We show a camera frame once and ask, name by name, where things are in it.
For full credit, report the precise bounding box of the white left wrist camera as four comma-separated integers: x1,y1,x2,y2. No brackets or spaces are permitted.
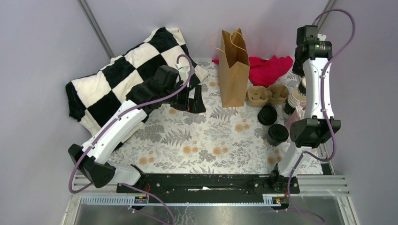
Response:
176,63,190,82

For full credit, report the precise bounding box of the brown cardboard cup carrier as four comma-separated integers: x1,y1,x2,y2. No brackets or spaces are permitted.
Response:
246,84,289,106

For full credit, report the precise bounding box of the pink straw holder cup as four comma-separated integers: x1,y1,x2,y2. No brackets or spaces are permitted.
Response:
284,108,305,133

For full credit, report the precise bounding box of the floral patterned table mat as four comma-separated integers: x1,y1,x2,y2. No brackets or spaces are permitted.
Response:
109,62,291,174

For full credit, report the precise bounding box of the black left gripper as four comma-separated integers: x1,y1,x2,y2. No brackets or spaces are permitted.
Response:
162,81,206,113

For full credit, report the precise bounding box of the brown paper bag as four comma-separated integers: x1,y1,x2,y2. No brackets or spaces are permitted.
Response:
208,28,250,108

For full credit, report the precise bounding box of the black plastic cup lid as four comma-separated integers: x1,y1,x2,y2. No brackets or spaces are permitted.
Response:
268,124,290,143

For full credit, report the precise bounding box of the black white checkered blanket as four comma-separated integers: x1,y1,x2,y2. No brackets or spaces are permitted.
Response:
65,27,209,138

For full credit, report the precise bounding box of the black paper coffee cup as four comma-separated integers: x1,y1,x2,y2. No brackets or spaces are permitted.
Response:
266,124,290,147

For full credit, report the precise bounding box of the red cloth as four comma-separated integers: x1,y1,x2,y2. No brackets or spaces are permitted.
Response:
213,55,293,88

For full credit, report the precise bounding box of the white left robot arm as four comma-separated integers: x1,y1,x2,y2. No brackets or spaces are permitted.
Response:
68,65,206,193

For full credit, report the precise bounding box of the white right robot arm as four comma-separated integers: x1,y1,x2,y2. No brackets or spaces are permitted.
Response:
267,25,341,193

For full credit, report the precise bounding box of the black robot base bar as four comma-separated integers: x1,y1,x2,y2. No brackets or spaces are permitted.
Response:
116,171,300,206

